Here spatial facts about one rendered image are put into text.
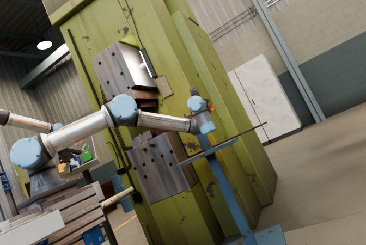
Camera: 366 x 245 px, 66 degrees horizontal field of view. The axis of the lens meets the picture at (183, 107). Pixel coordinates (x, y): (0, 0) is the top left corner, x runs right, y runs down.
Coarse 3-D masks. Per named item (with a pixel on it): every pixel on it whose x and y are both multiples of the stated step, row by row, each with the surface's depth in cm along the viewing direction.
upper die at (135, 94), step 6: (126, 90) 227; (132, 90) 226; (138, 90) 235; (144, 90) 245; (150, 90) 256; (132, 96) 226; (138, 96) 230; (144, 96) 240; (150, 96) 250; (156, 96) 262
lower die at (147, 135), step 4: (144, 132) 222; (148, 132) 221; (140, 136) 224; (144, 136) 222; (148, 136) 221; (152, 136) 221; (156, 136) 226; (132, 140) 226; (136, 140) 225; (140, 140) 224; (144, 140) 222; (132, 144) 226; (136, 144) 225; (140, 144) 224
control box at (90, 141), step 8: (80, 144) 232; (88, 144) 231; (96, 144) 238; (96, 152) 227; (56, 160) 227; (80, 160) 223; (96, 160) 222; (72, 168) 219; (80, 168) 221; (88, 168) 225; (64, 176) 221
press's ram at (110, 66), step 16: (112, 48) 232; (128, 48) 243; (96, 64) 237; (112, 64) 232; (128, 64) 229; (144, 64) 243; (112, 80) 232; (128, 80) 227; (144, 80) 243; (112, 96) 232
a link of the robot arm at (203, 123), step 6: (198, 114) 135; (204, 114) 135; (198, 120) 135; (204, 120) 134; (210, 120) 135; (198, 126) 137; (204, 126) 134; (210, 126) 134; (204, 132) 134; (210, 132) 139
